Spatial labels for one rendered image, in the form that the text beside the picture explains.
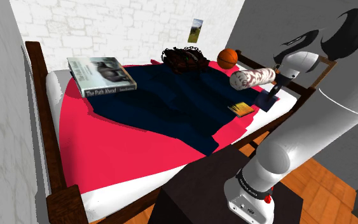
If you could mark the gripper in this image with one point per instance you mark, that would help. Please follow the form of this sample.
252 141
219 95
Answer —
281 81

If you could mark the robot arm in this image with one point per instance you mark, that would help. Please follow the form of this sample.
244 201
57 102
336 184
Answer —
309 130

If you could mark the small navy blue book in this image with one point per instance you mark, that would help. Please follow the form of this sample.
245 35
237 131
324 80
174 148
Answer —
265 104

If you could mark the white red patterned cylinder pillow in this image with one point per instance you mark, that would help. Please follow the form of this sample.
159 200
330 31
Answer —
253 79

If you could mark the small yellow book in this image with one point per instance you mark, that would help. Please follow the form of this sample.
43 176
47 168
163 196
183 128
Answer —
241 109

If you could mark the orange basketball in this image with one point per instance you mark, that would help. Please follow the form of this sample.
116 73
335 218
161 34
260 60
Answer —
227 58

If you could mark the dark brown baseball glove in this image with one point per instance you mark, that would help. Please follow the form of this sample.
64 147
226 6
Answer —
183 60

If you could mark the navy blue blanket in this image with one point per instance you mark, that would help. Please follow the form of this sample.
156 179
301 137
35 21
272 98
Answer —
172 102

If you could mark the dark robot stand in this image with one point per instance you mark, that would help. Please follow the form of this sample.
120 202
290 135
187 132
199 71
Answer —
197 186

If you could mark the large grey hardcover book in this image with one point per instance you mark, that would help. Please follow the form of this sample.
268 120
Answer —
101 73

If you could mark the red blanket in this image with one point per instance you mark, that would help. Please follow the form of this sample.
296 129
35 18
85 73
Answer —
104 155

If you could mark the wooden bed with white mattress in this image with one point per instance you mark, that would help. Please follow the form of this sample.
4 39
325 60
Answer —
44 111

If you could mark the light wooden frame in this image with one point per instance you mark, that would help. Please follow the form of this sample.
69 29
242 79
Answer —
329 61

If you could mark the wall picture of landscape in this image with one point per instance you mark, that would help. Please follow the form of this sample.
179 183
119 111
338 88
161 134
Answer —
195 30

